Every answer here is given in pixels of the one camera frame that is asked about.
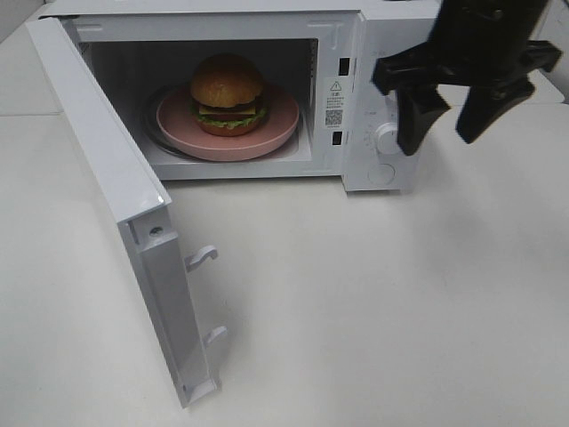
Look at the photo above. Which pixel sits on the glass microwave turntable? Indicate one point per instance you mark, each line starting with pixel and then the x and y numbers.
pixel 297 148

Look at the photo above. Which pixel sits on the white microwave door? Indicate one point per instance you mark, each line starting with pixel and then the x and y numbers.
pixel 138 203

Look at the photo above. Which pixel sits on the white microwave oven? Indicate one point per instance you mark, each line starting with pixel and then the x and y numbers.
pixel 321 52

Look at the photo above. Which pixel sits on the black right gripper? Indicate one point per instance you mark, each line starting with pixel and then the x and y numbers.
pixel 484 45

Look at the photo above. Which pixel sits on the toy hamburger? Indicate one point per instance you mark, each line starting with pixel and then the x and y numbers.
pixel 227 95

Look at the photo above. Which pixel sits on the lower white microwave knob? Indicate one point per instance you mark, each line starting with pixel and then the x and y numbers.
pixel 385 139

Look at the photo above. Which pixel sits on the pink round plate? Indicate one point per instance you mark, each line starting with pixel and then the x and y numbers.
pixel 181 130

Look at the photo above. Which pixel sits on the round white door button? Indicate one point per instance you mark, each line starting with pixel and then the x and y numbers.
pixel 381 174

